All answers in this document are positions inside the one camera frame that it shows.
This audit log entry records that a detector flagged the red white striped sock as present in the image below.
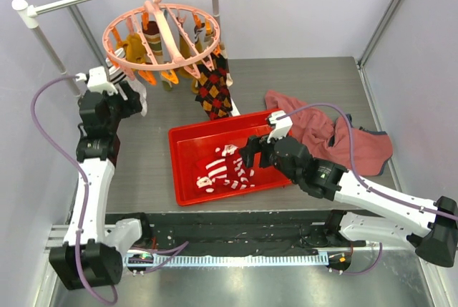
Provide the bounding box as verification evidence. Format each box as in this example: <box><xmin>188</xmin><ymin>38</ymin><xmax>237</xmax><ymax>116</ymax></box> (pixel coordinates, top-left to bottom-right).
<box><xmin>195</xmin><ymin>155</ymin><xmax>228</xmax><ymax>185</ymax></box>
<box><xmin>213</xmin><ymin>144</ymin><xmax>255</xmax><ymax>190</ymax></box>

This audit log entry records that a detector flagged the white black striped sock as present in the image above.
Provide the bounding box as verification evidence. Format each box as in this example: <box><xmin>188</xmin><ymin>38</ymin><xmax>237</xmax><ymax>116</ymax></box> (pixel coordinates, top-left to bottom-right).
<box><xmin>105</xmin><ymin>58</ymin><xmax>147</xmax><ymax>117</ymax></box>

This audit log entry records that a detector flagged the red santa sock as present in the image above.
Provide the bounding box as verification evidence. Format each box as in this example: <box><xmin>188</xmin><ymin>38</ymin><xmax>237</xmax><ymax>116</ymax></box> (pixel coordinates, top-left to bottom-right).
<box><xmin>195</xmin><ymin>176</ymin><xmax>215</xmax><ymax>193</ymax></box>

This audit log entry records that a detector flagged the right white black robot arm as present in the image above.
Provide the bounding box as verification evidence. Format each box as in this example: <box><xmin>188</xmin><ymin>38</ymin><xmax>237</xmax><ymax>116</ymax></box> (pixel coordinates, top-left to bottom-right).
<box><xmin>239</xmin><ymin>136</ymin><xmax>457</xmax><ymax>268</ymax></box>

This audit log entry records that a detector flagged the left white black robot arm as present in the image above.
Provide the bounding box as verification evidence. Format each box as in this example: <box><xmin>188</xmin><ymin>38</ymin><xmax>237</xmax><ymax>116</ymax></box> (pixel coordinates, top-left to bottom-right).
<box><xmin>49</xmin><ymin>81</ymin><xmax>152</xmax><ymax>291</ymax></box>

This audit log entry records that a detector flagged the pink round clip hanger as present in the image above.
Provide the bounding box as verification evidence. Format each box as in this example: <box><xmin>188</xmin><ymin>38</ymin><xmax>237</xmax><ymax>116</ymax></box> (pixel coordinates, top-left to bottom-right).
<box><xmin>102</xmin><ymin>0</ymin><xmax>220</xmax><ymax>85</ymax></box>

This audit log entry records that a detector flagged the pink crumpled garment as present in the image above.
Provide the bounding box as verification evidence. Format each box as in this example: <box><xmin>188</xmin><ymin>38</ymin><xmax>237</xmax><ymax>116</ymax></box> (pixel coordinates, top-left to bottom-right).
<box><xmin>264</xmin><ymin>89</ymin><xmax>394</xmax><ymax>177</ymax></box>

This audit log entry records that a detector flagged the red plastic tray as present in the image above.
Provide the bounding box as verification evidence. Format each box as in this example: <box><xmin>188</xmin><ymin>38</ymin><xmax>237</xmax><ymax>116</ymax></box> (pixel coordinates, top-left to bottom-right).
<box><xmin>168</xmin><ymin>110</ymin><xmax>291</xmax><ymax>206</ymax></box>

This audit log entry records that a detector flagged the black argyle sock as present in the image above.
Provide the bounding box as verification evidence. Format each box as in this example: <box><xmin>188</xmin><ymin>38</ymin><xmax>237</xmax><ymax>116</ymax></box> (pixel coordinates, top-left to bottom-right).
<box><xmin>195</xmin><ymin>54</ymin><xmax>233</xmax><ymax>120</ymax></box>
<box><xmin>202</xmin><ymin>22</ymin><xmax>235</xmax><ymax>88</ymax></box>

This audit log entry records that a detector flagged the beige brown striped sock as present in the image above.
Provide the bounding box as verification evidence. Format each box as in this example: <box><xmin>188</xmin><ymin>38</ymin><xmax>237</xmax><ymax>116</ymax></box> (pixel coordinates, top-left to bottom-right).
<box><xmin>142</xmin><ymin>21</ymin><xmax>162</xmax><ymax>55</ymax></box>

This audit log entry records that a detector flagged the white clothes rack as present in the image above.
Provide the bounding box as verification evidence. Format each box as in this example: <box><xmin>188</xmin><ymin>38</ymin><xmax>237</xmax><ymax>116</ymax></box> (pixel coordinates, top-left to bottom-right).
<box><xmin>11</xmin><ymin>0</ymin><xmax>238</xmax><ymax>116</ymax></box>

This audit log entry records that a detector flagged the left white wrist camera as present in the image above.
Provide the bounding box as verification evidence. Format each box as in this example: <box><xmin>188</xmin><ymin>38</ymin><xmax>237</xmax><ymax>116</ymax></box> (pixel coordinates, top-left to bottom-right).
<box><xmin>76</xmin><ymin>66</ymin><xmax>119</xmax><ymax>96</ymax></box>

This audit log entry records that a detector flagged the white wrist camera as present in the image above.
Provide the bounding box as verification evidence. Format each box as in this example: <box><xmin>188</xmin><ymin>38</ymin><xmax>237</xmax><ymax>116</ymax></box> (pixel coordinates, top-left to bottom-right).
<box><xmin>267</xmin><ymin>110</ymin><xmax>293</xmax><ymax>143</ymax></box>
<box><xmin>76</xmin><ymin>66</ymin><xmax>119</xmax><ymax>96</ymax></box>

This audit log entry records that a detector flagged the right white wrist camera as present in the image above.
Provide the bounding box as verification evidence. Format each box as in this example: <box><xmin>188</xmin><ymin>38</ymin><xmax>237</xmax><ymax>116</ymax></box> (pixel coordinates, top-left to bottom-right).
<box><xmin>267</xmin><ymin>110</ymin><xmax>293</xmax><ymax>143</ymax></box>

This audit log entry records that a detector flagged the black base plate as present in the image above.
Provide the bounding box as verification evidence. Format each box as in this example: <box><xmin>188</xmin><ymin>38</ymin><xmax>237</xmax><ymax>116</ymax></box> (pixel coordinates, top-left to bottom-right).
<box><xmin>135</xmin><ymin>210</ymin><xmax>368</xmax><ymax>256</ymax></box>

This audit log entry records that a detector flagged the white slotted cable duct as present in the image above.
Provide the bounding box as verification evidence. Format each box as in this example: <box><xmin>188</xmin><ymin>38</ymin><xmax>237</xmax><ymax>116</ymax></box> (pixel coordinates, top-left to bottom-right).
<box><xmin>124</xmin><ymin>252</ymin><xmax>328</xmax><ymax>270</ymax></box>

